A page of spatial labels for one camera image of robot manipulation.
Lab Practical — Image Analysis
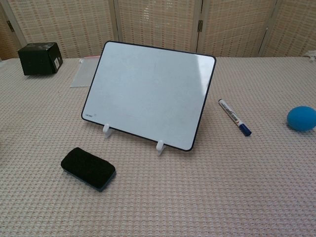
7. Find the woven folding screen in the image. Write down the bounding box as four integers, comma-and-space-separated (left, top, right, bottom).
0, 0, 316, 61

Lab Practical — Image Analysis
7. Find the blue foam ball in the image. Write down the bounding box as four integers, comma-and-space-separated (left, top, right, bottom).
286, 106, 316, 131

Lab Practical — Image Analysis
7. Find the beige woven tablecloth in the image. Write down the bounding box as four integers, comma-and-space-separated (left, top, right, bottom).
0, 55, 316, 237

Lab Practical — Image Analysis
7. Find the black cardboard box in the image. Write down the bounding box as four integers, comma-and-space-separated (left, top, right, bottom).
17, 41, 64, 76

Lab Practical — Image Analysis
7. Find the white marker with blue cap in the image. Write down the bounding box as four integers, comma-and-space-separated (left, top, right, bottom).
218, 99, 252, 136

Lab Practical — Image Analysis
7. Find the white plastic board stand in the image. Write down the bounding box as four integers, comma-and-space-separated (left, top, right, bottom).
103, 123, 166, 157

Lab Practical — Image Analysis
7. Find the white whiteboard with dark frame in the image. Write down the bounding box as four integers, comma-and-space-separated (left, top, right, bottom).
80, 40, 217, 152

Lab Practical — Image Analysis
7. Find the black whiteboard eraser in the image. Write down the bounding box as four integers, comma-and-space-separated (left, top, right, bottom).
60, 147, 117, 193

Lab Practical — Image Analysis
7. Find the clear plastic zip bag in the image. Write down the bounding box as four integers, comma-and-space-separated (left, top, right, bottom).
70, 56, 100, 88

